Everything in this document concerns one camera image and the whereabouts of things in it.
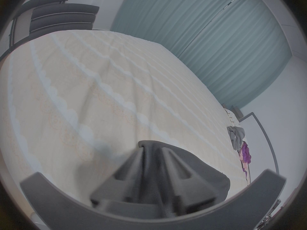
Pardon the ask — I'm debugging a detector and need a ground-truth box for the pink garment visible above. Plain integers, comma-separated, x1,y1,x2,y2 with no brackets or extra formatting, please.
239,150,250,178

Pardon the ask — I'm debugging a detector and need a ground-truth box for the grey garment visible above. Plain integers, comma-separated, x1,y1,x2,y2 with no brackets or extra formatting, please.
227,126,246,150

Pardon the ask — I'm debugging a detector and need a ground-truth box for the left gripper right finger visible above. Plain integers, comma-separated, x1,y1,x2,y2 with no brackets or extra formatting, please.
161,148,218,214

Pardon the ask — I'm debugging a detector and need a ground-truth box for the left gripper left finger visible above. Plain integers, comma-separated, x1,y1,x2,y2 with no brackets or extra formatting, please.
90,144,145,208

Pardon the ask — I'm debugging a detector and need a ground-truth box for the black T-shirt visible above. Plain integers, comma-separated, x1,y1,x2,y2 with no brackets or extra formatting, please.
138,140,231,219

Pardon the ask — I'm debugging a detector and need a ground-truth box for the blue-green curtain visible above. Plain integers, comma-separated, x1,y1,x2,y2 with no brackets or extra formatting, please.
177,0,293,110
110,0,247,57

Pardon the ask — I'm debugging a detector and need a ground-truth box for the bed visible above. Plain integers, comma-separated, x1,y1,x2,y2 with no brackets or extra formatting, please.
0,29,279,216

